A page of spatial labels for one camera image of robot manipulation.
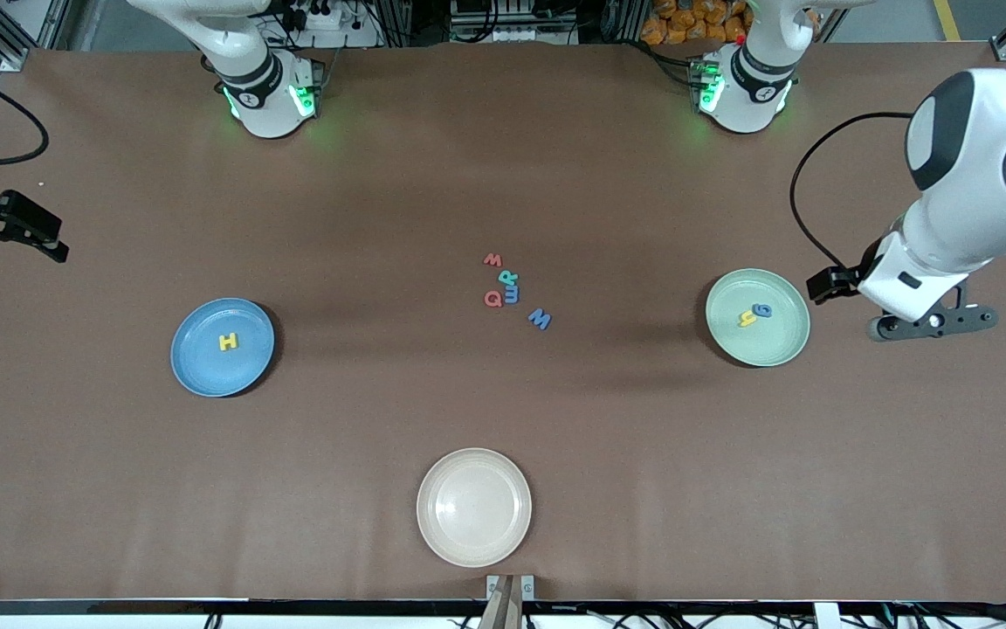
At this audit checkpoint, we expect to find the green plate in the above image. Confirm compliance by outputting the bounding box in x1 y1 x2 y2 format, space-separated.
705 268 811 368

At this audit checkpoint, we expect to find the blue plate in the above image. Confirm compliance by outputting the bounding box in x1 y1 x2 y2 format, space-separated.
170 298 277 399

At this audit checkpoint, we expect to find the bag of orange items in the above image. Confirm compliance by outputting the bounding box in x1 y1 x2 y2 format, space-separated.
640 0 748 46

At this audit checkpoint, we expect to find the beige plate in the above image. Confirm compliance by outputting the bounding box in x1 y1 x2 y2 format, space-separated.
417 448 533 569

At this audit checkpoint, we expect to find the metal table edge bracket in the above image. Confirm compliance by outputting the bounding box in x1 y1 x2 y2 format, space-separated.
486 574 536 602

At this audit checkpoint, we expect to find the white power strip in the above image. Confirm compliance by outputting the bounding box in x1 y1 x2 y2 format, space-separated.
487 24 575 45
280 0 355 31

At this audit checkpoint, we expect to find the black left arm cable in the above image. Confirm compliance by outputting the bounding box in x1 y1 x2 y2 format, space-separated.
789 111 916 273

